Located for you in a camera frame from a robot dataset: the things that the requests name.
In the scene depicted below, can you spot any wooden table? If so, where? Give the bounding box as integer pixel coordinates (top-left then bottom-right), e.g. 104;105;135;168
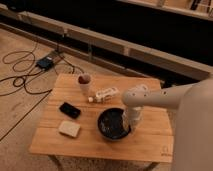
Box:
29;74;173;163

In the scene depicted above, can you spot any long wooden shelf beam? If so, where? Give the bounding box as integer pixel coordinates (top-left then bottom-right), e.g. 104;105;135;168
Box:
0;3;213;80

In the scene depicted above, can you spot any black power adapter box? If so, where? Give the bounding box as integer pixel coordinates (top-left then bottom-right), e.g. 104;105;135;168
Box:
36;57;54;70

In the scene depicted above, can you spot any cream white gripper body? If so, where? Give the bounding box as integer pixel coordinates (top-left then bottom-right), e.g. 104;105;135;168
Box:
122;107;142;130

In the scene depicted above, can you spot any white cup with brown ball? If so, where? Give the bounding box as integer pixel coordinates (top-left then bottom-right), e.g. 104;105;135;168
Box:
78;74;91;96

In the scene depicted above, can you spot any dark ceramic bowl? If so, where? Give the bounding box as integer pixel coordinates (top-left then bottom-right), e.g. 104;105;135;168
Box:
97;108;131;140

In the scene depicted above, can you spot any white plastic bottle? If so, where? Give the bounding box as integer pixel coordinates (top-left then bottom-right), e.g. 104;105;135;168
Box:
88;87;119;103

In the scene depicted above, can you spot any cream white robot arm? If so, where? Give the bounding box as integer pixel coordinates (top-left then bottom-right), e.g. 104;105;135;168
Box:
122;78;213;171

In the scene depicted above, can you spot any beige sponge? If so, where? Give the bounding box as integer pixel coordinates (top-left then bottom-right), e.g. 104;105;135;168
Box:
59;121;80;137

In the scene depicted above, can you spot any black smartphone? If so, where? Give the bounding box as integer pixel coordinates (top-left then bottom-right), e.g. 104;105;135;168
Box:
59;102;81;119

